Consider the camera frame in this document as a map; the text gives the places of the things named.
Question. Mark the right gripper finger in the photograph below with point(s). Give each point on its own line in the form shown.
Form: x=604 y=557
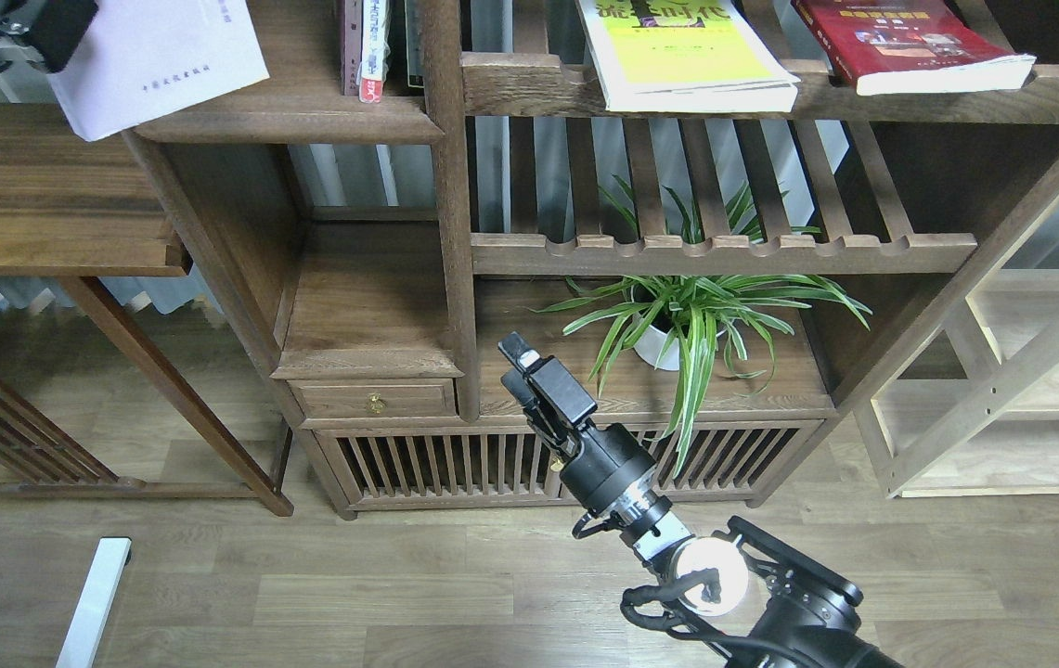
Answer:
x=522 y=357
x=522 y=391

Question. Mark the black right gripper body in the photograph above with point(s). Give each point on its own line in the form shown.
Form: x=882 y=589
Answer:
x=607 y=470

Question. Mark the white lavender cover book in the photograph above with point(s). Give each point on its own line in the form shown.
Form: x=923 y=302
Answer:
x=141 y=60

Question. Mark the yellow green cover book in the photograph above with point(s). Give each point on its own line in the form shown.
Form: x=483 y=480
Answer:
x=684 y=56

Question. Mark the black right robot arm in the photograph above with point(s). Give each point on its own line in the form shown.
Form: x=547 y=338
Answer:
x=751 y=598

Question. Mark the white plant pot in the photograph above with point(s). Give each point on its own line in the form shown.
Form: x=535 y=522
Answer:
x=656 y=345

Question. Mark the brass drawer knob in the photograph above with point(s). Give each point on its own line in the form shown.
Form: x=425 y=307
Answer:
x=376 y=403

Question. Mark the green spider plant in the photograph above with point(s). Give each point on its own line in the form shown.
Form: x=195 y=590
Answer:
x=701 y=319

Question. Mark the dark wooden bookshelf cabinet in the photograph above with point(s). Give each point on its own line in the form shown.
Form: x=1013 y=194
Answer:
x=386 y=248

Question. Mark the red white spine book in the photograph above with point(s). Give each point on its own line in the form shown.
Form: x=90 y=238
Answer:
x=371 y=72

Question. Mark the dark upright book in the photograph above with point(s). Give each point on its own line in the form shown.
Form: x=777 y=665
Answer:
x=410 y=41

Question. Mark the red cover book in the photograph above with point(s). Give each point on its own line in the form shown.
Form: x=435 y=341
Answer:
x=909 y=47

